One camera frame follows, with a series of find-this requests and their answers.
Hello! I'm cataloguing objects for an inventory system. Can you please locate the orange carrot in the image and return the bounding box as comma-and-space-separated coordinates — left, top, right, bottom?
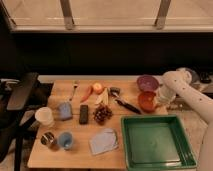
80, 86, 93, 103

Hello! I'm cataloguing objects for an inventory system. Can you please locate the yellow banana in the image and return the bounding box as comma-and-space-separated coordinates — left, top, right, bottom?
95, 88, 109, 105

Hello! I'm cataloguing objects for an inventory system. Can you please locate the black chair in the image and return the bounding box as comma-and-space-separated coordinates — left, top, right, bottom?
0, 72, 50, 171

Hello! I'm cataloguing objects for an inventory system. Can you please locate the silver fork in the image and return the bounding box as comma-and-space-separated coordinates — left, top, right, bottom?
69, 80, 79, 101

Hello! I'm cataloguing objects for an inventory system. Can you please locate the white cup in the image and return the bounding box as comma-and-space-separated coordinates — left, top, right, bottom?
35, 107, 54, 127

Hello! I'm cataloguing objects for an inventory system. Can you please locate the blue cup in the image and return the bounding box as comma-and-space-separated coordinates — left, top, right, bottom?
57, 132, 74, 150

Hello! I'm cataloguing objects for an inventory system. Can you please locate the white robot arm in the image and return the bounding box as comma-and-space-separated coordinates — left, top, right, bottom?
158, 68, 213, 171

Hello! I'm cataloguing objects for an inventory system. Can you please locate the grey blue cloth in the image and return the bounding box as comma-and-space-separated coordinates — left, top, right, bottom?
89, 128, 118, 155

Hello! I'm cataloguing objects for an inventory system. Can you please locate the purple bowl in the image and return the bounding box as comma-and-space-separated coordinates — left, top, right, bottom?
137, 74, 159, 92

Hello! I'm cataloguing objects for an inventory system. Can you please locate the black handled peeler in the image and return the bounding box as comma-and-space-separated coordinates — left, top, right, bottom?
112, 93, 141, 114

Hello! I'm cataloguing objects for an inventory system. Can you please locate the small dark metal object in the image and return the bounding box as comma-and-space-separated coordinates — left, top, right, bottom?
110, 87, 120, 95

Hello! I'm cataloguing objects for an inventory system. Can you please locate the green plastic tray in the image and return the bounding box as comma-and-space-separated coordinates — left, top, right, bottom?
121, 115, 197, 171

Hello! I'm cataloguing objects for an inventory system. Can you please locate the red yellow apple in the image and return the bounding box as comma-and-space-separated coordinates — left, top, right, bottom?
92, 83, 104, 94

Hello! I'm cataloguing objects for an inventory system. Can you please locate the blue sponge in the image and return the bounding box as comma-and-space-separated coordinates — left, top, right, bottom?
58, 102, 72, 120

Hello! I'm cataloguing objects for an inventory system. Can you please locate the bunch of dark grapes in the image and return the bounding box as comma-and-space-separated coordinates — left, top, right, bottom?
93, 104, 113, 125

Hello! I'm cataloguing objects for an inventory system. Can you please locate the metal can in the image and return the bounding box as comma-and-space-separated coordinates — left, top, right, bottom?
40, 132, 57, 149

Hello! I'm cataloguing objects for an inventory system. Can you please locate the black remote control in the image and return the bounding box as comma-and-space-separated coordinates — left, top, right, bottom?
79, 105, 89, 124

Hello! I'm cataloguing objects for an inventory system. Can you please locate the red bowl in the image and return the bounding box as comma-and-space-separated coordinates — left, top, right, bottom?
138, 92, 156, 113

